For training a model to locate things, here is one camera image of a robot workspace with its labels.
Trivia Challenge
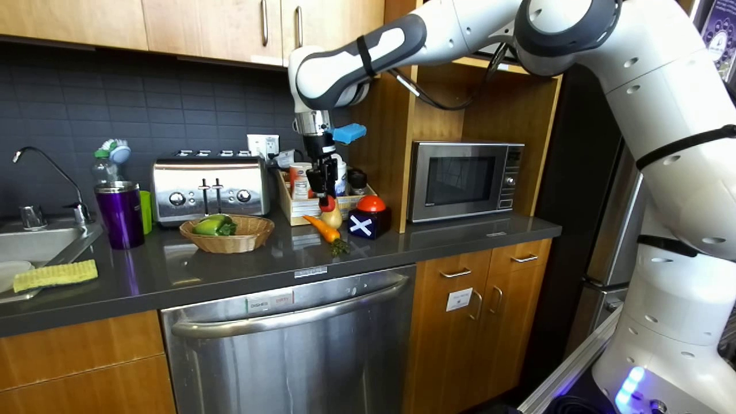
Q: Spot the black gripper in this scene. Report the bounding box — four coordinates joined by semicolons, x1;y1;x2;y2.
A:
301;134;351;203

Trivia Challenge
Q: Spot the grey robot base cart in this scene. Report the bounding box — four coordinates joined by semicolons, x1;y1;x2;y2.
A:
517;305;676;414

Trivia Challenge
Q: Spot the yellow pear toy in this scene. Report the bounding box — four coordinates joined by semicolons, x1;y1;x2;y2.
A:
317;206;344;232

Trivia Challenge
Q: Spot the orange carrot toy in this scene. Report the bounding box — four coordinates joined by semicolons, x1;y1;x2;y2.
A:
301;214;344;247

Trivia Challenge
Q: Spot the green bell pepper toy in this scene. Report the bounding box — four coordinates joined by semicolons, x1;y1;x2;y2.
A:
191;214;240;236

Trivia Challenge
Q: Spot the orange and white carton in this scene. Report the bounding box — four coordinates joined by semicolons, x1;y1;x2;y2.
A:
285;162;313;203

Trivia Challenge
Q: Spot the dark round ball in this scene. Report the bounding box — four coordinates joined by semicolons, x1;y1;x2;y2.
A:
345;165;371;193

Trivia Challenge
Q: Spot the cardboard caddy box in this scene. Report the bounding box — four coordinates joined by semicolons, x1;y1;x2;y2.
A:
274;178;377;229

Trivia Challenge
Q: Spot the black pot with white cross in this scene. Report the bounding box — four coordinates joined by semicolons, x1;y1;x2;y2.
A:
345;193;394;242

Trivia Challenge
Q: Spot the tall wooden shelf cabinet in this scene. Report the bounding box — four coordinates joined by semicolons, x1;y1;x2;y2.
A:
348;0;578;236

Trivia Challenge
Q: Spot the round wicker basket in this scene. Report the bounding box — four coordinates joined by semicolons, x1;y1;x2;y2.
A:
178;211;276;255

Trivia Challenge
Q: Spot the silver toaster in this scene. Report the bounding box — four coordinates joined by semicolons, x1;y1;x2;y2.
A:
151;157;274;229

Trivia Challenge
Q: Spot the small silver microwave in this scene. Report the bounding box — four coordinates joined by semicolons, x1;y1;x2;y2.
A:
407;139;527;225

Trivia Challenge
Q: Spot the wooden upper cabinet door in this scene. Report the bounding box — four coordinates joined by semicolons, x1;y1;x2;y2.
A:
0;0;153;52
282;0;386;72
141;0;287;70

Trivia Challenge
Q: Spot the wooden cabinet door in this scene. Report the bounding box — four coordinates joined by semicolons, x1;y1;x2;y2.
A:
282;0;386;72
141;0;287;70
402;249;494;414
484;236;554;402
0;0;153;52

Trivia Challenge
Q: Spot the stainless steel dishwasher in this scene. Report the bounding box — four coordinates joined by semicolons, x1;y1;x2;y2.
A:
159;264;418;414

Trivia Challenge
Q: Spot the white label on cabinet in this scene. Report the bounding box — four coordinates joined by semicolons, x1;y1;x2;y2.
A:
445;286;477;312

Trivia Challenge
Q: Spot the green cup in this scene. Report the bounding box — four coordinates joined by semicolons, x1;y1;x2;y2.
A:
138;188;156;236

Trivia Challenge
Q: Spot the wooden lower cabinet door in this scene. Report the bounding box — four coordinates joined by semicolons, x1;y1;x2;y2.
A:
402;249;494;414
484;236;554;402

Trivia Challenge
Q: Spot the purple tumbler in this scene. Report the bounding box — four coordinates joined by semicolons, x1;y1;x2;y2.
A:
94;181;147;251

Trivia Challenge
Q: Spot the bottle with green blue cap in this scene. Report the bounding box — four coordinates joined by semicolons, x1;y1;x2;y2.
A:
93;139;134;188

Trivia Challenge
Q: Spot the chrome sink faucet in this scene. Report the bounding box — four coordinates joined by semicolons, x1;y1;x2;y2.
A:
10;145;93;240

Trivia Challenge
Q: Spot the yellow sponge cloth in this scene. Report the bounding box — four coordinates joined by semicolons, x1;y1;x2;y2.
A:
13;258;101;297

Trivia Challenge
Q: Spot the stainless steel fridge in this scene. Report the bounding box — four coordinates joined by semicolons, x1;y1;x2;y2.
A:
570;66;654;340

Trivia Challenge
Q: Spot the small chrome sink knob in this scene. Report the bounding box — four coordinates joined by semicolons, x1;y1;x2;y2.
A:
19;203;47;232

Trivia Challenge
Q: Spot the steel sink basin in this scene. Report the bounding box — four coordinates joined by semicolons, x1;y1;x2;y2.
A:
0;219;106;308

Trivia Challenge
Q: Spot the wide wooden lower cabinet front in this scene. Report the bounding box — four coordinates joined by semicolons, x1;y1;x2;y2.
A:
0;308;180;414

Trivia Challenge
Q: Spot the purple white poster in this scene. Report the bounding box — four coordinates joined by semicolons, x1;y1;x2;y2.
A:
698;0;736;88

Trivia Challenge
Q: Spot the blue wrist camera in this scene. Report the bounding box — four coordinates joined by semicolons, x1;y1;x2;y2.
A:
330;121;371;149

